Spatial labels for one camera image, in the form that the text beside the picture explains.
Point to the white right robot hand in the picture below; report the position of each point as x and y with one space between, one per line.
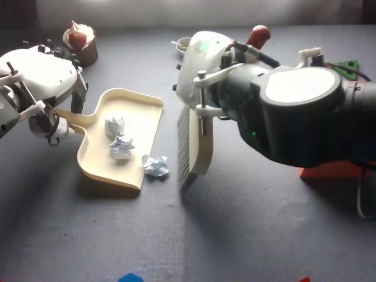
202 53

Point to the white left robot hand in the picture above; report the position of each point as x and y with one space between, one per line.
44 70

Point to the white paper ball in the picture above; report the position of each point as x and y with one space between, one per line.
122 148
155 166
114 126

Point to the cream plastic dustpan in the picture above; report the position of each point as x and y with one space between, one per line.
138 117

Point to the small white cup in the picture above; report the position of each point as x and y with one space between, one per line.
182 48

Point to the small white spoon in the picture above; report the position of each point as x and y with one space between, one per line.
176 44

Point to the toy cupcake with cream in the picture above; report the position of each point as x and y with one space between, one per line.
79 41

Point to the green triangle block with holes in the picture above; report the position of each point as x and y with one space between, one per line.
348 70

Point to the orange foam block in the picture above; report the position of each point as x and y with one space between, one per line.
329 171

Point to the grey table cloth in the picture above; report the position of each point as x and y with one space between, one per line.
205 235

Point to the blue hexagon block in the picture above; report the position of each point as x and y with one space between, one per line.
130 278

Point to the red triangle block with holes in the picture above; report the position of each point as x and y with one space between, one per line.
305 279

